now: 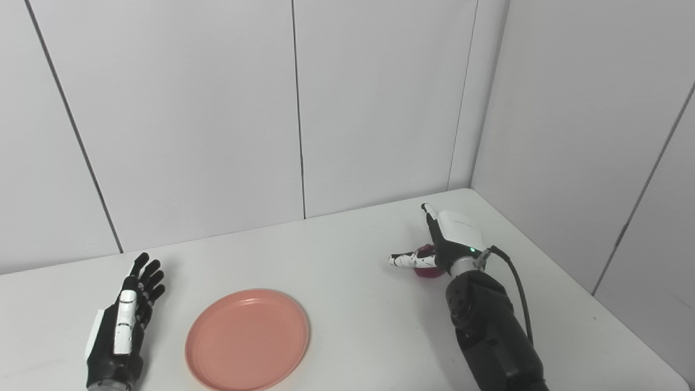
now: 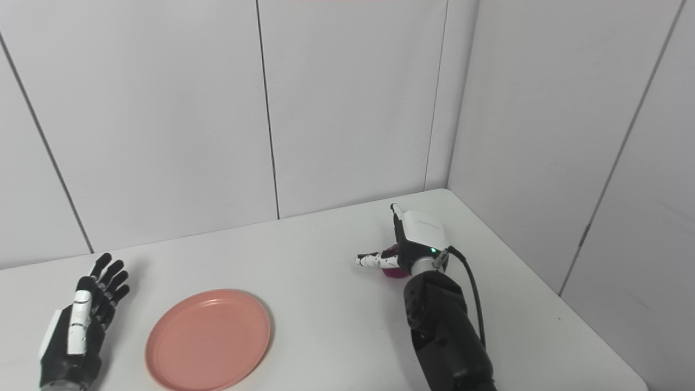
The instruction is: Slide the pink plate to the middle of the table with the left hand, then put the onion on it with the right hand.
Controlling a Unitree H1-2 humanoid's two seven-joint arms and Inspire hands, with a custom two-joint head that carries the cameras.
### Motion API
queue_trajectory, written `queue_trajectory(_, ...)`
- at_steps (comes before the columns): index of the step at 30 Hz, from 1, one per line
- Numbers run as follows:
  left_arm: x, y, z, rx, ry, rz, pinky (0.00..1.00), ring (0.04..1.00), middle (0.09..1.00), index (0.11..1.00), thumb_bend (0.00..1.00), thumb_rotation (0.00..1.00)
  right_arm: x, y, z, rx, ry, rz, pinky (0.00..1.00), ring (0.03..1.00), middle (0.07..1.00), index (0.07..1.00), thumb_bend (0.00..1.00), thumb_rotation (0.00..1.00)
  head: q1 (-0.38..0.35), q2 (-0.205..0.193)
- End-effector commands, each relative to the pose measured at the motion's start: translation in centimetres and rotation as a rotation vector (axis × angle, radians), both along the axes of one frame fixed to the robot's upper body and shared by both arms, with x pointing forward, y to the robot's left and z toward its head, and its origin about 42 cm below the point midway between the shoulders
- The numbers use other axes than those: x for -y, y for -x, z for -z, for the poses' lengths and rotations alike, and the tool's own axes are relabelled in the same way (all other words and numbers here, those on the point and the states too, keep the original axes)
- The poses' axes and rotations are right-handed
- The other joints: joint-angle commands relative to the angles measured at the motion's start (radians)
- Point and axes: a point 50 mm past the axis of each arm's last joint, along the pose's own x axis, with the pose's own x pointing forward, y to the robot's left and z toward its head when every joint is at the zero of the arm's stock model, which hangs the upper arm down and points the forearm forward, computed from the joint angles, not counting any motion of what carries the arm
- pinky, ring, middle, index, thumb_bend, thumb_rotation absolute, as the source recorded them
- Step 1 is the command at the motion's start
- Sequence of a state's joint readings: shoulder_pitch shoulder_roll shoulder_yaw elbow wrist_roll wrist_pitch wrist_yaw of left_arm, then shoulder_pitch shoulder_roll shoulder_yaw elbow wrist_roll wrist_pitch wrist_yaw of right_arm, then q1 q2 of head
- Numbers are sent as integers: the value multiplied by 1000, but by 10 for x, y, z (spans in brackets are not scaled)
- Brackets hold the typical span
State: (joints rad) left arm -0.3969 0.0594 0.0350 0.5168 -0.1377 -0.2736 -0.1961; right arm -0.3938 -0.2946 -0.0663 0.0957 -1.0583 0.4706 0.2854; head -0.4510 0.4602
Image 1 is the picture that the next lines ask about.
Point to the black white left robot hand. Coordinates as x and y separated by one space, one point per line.
124 326

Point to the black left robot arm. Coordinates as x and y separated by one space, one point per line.
111 385

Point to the purple red onion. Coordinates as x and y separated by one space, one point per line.
429 272

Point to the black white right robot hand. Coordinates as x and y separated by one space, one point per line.
456 233

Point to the pink round plate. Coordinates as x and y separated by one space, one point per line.
247 339

